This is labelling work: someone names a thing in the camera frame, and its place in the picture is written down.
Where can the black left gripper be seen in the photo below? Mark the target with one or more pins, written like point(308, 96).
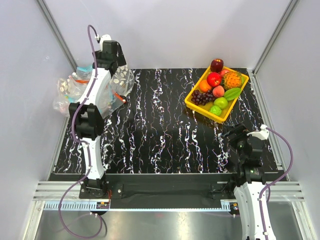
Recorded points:
point(119, 58)

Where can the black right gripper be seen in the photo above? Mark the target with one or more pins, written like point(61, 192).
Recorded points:
point(239, 130)

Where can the clear zip top bag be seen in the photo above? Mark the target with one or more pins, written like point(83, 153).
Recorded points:
point(123, 81)

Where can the wrinkled green round fruit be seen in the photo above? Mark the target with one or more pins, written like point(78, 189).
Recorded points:
point(215, 110)

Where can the bright red apple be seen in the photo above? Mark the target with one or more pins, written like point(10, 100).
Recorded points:
point(214, 79)

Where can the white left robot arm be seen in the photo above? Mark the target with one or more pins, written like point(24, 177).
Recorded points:
point(87, 123)

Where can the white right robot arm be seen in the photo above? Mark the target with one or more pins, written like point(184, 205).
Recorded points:
point(249, 183)

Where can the pile of clear zip bags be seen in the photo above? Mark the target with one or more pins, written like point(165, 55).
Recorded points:
point(71, 89)

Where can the smooth green apple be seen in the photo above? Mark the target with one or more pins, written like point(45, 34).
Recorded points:
point(221, 102)

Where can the green star fruit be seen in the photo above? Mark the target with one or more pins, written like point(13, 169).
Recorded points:
point(232, 93)

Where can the yellow plastic fruit tray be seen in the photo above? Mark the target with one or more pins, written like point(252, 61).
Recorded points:
point(205, 109)

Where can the pink peach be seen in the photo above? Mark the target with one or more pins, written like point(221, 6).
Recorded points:
point(218, 91)

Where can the dark purple grape bunch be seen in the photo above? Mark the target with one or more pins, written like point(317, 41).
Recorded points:
point(202, 98)

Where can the orange pineapple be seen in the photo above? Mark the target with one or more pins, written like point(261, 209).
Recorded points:
point(232, 79)

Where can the orange fruit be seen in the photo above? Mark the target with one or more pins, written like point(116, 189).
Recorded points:
point(204, 87)

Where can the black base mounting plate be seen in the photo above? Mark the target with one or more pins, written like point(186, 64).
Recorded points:
point(199, 185)

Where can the dark red apple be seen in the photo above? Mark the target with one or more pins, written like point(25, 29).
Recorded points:
point(217, 65)

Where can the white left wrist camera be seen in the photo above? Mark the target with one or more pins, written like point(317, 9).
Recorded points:
point(102, 39)

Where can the aluminium frame rail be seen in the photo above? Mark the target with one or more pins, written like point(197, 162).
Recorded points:
point(53, 193)

